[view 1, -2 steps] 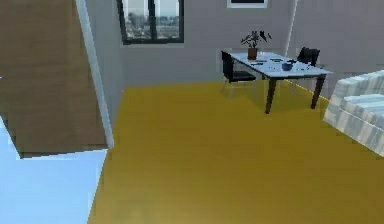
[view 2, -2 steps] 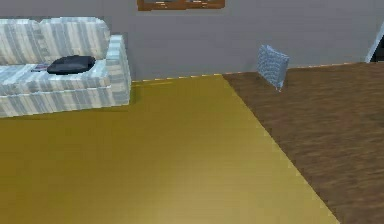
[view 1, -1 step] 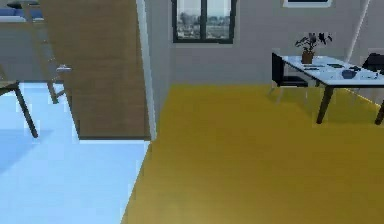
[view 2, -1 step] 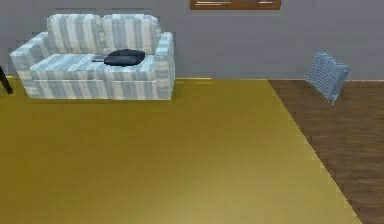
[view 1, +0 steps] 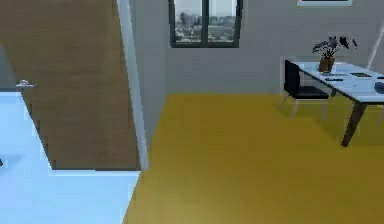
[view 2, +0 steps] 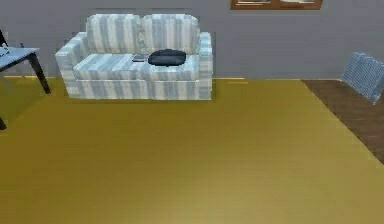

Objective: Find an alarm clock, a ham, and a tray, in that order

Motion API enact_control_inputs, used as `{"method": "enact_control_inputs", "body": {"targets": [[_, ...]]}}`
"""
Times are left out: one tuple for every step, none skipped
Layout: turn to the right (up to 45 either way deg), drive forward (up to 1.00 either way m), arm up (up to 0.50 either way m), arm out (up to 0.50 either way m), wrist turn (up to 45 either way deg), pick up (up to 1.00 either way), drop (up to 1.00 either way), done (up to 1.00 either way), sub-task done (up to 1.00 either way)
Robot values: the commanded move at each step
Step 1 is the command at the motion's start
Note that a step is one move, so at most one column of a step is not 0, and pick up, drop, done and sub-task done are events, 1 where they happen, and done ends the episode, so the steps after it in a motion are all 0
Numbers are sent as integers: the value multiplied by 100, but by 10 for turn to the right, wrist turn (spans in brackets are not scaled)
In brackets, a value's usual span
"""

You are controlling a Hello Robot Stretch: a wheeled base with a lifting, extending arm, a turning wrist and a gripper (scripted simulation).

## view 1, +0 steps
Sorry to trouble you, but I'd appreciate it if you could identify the dark framed window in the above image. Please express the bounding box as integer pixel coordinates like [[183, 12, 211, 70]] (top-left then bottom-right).
[[168, 0, 244, 49]]

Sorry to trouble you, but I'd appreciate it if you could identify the black chair with pale legs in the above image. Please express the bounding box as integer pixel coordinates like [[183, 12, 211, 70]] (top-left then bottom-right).
[[278, 59, 331, 122]]

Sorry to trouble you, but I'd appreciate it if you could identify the brown wooden room door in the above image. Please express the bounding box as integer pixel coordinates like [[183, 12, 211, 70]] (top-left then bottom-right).
[[0, 0, 142, 171]]

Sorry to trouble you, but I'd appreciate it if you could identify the dark house plant brown pot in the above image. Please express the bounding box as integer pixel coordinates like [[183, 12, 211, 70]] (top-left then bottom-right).
[[311, 35, 359, 74]]

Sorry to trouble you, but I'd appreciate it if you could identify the white table with dark legs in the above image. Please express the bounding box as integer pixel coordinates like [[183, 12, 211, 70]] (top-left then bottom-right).
[[295, 61, 384, 148]]

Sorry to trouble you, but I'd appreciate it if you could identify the silver door handle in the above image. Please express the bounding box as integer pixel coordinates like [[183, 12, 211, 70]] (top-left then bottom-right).
[[15, 79, 38, 89]]

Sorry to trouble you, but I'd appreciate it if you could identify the white framed wall picture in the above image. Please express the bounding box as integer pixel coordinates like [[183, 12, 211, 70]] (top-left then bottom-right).
[[296, 0, 354, 8]]

